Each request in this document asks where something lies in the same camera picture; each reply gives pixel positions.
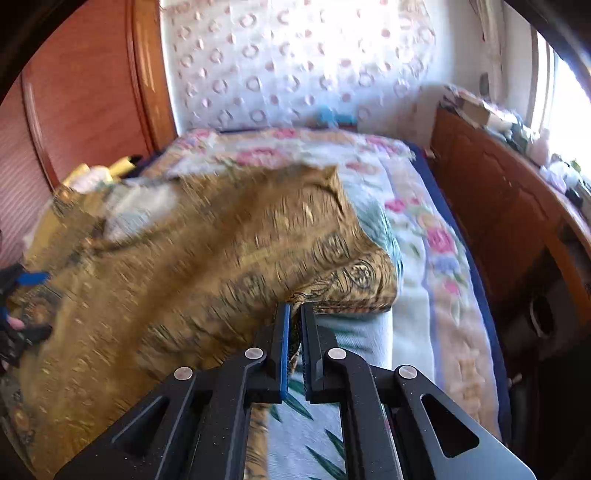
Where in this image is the floral blanket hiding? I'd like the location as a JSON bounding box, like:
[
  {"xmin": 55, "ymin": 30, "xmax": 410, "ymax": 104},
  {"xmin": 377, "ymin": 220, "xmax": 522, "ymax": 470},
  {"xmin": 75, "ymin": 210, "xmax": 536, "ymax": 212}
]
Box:
[{"xmin": 152, "ymin": 128, "xmax": 504, "ymax": 439}]

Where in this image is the blue plastic toy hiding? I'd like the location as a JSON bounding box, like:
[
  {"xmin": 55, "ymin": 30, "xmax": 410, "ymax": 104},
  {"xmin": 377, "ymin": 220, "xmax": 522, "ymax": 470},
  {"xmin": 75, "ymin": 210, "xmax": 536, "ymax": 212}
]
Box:
[{"xmin": 316, "ymin": 107, "xmax": 358, "ymax": 130}]

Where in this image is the wooden wardrobe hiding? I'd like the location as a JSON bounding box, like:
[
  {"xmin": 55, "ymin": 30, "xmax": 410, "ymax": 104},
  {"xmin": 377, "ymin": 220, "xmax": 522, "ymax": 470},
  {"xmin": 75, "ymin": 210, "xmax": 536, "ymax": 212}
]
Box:
[{"xmin": 0, "ymin": 0, "xmax": 178, "ymax": 268}]

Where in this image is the yellow plush toy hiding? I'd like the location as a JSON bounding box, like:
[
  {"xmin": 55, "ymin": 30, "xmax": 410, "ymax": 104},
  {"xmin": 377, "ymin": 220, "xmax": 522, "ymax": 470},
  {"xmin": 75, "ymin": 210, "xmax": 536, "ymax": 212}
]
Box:
[{"xmin": 62, "ymin": 156, "xmax": 144, "ymax": 190}]

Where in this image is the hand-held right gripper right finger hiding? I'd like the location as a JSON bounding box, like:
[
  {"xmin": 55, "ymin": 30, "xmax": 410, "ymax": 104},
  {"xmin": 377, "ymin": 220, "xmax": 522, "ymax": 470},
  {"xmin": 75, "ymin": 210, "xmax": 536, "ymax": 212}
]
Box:
[{"xmin": 300, "ymin": 305, "xmax": 536, "ymax": 480}]

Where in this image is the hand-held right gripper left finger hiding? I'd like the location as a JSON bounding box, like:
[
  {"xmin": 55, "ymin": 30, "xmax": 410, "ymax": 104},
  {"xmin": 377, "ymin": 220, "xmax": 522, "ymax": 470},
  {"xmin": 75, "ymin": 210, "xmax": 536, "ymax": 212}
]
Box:
[{"xmin": 54, "ymin": 302, "xmax": 291, "ymax": 480}]

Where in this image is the cardboard box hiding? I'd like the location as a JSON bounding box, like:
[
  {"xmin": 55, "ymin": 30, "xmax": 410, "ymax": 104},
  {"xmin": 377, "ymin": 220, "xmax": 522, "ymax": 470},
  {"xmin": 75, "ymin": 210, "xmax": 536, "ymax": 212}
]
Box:
[{"xmin": 457, "ymin": 95, "xmax": 504, "ymax": 127}]

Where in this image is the golden patterned garment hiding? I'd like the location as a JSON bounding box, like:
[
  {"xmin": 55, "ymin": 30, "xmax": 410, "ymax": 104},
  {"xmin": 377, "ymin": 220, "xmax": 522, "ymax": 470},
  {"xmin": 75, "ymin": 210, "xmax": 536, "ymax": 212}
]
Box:
[{"xmin": 9, "ymin": 164, "xmax": 400, "ymax": 480}]

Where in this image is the window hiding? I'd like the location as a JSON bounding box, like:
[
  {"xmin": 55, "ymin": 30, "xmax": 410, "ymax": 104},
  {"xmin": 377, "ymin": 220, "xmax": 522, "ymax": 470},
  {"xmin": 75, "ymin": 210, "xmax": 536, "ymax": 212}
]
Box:
[{"xmin": 526, "ymin": 28, "xmax": 591, "ymax": 162}]

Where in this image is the wooden cabinet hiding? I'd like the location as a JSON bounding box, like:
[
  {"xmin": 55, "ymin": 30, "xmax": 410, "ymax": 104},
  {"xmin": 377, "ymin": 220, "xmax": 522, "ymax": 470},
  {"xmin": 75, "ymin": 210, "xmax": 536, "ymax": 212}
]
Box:
[{"xmin": 427, "ymin": 106, "xmax": 591, "ymax": 370}]

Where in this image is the sheer circle-patterned curtain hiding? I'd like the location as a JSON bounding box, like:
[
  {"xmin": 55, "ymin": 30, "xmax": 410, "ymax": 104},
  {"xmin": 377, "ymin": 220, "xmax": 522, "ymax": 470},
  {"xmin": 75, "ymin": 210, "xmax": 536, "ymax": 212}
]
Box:
[{"xmin": 159, "ymin": 0, "xmax": 444, "ymax": 134}]

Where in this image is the pale pink cloth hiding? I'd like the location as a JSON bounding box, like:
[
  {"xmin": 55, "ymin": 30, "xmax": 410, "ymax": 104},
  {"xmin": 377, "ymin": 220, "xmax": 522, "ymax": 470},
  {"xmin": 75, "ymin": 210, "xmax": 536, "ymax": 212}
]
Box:
[{"xmin": 69, "ymin": 168, "xmax": 116, "ymax": 195}]

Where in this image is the palm leaf print blanket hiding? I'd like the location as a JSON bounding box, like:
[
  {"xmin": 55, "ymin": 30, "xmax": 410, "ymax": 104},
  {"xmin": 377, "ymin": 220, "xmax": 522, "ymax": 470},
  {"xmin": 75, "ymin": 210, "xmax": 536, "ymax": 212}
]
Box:
[{"xmin": 268, "ymin": 185, "xmax": 437, "ymax": 480}]

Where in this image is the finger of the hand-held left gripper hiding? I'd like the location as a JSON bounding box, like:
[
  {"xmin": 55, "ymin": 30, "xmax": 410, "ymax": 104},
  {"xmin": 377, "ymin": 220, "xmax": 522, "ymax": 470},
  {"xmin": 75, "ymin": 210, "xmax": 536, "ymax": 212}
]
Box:
[
  {"xmin": 0, "ymin": 265, "xmax": 51, "ymax": 296},
  {"xmin": 0, "ymin": 307, "xmax": 52, "ymax": 354}
]

